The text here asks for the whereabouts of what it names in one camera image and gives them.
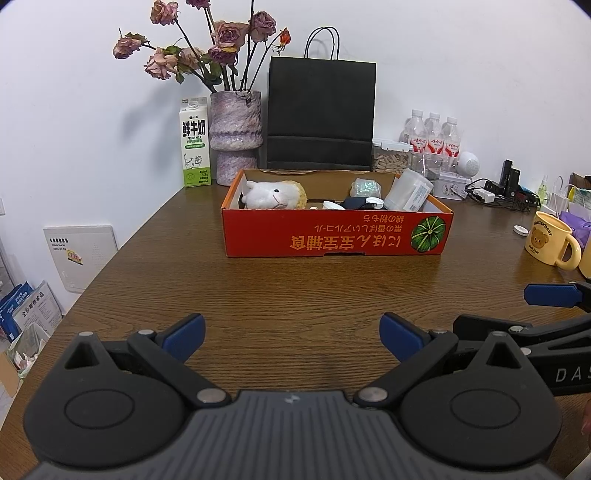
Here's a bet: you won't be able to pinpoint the clear plastic bag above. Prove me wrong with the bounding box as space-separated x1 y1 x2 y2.
7 323 51 377

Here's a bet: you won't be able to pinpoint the white round device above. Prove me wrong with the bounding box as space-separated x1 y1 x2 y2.
457 151 481 177

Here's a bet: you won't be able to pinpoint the yellow bear mug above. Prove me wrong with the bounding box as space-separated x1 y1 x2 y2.
525 211 583 268

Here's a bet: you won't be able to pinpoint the clear plastic container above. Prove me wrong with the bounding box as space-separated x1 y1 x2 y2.
384 168 435 213

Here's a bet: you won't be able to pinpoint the purple cloth item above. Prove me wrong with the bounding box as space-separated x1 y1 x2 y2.
558 209 591 241

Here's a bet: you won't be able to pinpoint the red cardboard box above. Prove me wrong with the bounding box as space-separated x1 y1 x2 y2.
221 168 454 258

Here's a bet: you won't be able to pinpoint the blue and white packets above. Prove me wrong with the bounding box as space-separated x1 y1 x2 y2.
0 279 63 342

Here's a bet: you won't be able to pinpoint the clear jar of pellets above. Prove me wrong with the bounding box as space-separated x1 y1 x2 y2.
372 140 413 174

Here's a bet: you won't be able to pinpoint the white wall panel box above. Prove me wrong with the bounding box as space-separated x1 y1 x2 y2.
44 224 120 294

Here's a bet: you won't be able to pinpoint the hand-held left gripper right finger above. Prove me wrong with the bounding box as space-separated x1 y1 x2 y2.
353 311 527 408

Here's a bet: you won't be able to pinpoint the pale tin box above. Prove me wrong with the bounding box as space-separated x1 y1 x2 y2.
433 172 468 200

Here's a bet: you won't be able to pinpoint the purple textured vase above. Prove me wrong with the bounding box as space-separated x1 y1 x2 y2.
210 90 264 186

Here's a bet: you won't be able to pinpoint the clear glass cup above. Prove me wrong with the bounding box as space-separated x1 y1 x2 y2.
410 152 443 181

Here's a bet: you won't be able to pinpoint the black paper bag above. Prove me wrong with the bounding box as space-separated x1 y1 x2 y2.
267 27 377 171

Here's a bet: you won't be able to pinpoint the clear water bottle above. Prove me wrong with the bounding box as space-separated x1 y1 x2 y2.
441 117 464 158
424 112 445 155
399 109 428 153

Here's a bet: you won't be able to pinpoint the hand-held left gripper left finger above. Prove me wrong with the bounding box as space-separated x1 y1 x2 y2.
54 313 232 409

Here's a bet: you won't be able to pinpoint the black power strip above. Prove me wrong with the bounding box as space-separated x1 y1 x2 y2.
485 182 541 210

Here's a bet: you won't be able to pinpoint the iridescent glitter bag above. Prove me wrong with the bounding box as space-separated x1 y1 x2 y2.
350 179 382 200

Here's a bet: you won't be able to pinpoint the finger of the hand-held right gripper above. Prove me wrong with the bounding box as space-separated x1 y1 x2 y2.
524 281 591 312
452 314 591 356

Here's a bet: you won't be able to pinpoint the dried pink roses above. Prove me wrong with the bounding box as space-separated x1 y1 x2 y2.
113 0 294 93

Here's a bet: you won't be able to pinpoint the white and yellow plush toy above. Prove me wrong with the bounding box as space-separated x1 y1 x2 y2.
240 180 308 210

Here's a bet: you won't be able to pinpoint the green and white milk carton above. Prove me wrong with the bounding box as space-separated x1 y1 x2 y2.
179 97 212 188

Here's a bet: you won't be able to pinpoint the wooden desktop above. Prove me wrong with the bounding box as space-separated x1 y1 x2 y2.
34 185 591 416

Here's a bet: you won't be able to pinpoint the white paper bag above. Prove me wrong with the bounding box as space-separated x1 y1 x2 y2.
549 175 591 217

